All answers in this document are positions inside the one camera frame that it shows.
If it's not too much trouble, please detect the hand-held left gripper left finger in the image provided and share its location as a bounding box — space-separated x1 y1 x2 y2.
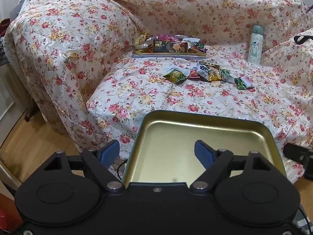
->
43 139 125 193

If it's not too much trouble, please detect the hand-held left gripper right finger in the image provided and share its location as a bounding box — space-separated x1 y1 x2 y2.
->
191 139 271 193

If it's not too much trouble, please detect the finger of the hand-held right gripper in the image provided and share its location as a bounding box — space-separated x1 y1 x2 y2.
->
303 156 313 180
283 142 313 163

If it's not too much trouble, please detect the gold tin tray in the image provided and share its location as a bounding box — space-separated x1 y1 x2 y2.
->
121 110 287 184

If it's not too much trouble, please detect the white green snack packet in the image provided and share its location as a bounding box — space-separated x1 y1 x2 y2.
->
219 69 236 83

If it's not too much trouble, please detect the blue white blueberry packet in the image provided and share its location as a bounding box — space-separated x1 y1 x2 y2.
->
196 61 211 81

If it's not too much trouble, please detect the green yellow snack packet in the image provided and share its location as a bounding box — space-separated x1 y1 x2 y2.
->
163 67 188 84

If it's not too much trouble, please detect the yellow white snack packet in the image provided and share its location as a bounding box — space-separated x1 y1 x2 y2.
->
202 60 220 69

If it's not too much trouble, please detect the lilac gold snack tin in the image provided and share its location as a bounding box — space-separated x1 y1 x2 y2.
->
131 35 207 60

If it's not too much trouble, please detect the black cracker packet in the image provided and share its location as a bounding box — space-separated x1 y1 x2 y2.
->
153 41 189 53

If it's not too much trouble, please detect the white cabinet door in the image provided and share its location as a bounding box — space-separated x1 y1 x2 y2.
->
0 61 28 150

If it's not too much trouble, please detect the pale cartoon water bottle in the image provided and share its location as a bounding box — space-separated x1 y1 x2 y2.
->
248 25 264 64

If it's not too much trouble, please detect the heap of assorted snack packets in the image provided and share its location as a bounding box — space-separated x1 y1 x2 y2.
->
134 34 206 54

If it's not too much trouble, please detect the gold wafer packet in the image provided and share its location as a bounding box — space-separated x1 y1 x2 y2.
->
134 35 147 49

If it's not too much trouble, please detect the floral sofa cover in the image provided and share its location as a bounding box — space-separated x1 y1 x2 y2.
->
5 0 313 184

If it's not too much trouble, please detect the dark cloth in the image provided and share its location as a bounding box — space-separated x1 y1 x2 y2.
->
0 17 13 66

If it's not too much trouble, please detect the black cable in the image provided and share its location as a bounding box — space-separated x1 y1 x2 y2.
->
117 159 129 181

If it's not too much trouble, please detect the black strap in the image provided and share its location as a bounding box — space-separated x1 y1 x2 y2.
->
293 35 313 45

